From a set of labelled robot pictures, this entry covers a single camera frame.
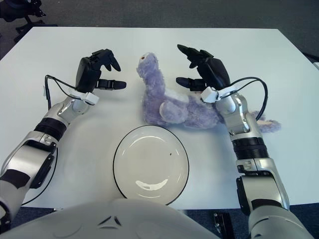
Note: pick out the purple plush rabbit doll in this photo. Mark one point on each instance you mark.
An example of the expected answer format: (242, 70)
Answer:
(159, 104)

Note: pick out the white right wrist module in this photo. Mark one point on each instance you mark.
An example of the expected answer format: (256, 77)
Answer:
(209, 94)

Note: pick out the grey robot torso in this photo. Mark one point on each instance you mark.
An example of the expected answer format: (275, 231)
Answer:
(124, 219)

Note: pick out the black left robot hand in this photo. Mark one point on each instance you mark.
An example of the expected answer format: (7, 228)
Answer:
(86, 74)

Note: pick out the black metal bracket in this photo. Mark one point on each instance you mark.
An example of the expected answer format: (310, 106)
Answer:
(223, 224)

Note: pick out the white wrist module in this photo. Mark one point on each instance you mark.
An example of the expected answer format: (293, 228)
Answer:
(88, 97)
(209, 94)

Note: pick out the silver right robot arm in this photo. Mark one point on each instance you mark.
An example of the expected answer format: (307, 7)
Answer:
(249, 139)

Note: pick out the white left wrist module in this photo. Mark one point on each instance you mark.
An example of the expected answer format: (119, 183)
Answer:
(88, 97)

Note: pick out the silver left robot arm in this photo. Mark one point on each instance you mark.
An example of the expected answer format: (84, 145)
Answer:
(42, 139)

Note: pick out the white plate with black rim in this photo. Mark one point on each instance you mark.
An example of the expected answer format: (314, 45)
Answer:
(150, 166)

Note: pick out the black office chair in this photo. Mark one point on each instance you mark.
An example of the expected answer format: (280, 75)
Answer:
(22, 20)

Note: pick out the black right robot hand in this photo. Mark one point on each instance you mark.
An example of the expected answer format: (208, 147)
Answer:
(214, 71)

